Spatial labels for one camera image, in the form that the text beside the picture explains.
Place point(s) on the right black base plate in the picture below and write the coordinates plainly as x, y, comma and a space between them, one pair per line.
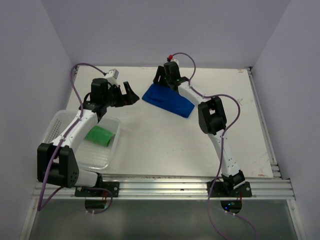
219, 191

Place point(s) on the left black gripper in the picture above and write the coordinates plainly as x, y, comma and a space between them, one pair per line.
129, 98

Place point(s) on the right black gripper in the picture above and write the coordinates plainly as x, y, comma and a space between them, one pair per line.
160, 72

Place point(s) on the clear plastic basket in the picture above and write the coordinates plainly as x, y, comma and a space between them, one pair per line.
89, 156

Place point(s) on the blue microfiber towel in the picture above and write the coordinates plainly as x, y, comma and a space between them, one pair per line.
166, 99

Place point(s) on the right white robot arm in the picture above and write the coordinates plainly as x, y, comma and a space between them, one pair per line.
212, 121

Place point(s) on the aluminium mounting rail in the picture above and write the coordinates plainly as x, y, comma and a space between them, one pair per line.
194, 188

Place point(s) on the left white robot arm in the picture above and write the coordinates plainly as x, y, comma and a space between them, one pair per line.
56, 161

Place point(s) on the green microfiber towel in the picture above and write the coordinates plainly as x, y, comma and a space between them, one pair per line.
99, 136

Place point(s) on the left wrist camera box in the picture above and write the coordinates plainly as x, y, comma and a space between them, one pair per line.
112, 75

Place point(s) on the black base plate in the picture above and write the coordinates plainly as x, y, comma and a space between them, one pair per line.
219, 191
112, 186

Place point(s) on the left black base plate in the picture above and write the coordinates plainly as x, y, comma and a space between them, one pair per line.
112, 186

